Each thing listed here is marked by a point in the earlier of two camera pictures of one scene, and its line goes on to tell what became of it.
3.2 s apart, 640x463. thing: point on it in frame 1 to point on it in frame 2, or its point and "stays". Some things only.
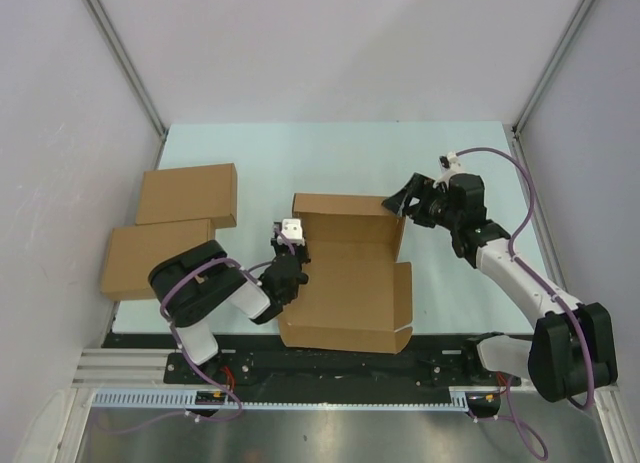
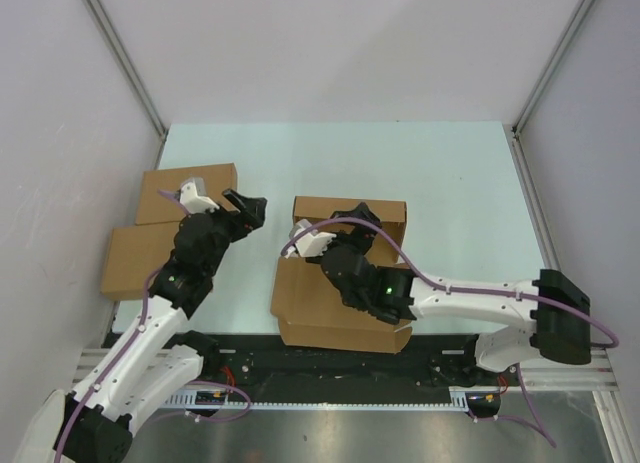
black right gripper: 419,187 to 359,237
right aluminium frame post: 579,17 stays
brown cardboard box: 359,294 stays
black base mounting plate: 260,360 stays
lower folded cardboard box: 133,251 stays
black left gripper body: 302,255 to 228,228
